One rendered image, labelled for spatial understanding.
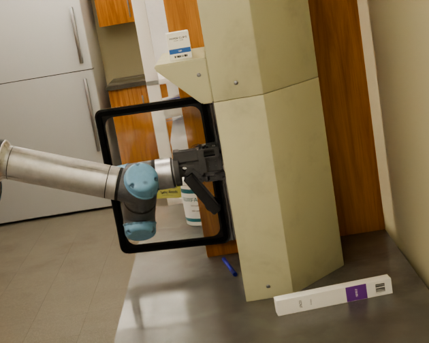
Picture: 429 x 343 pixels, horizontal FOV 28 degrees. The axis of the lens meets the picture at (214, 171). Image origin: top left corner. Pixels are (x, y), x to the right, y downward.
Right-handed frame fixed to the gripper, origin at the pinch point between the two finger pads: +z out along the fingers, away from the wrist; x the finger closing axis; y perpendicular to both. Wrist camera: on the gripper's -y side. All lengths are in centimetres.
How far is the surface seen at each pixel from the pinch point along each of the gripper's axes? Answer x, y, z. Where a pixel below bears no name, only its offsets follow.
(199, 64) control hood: -15.3, 28.1, -9.5
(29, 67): 473, 2, -153
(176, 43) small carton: -9.6, 32.8, -13.9
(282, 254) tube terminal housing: -15.3, -17.6, 2.1
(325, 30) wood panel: 21.8, 27.8, 23.2
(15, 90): 473, -14, -168
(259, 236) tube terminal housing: -15.3, -12.5, -2.7
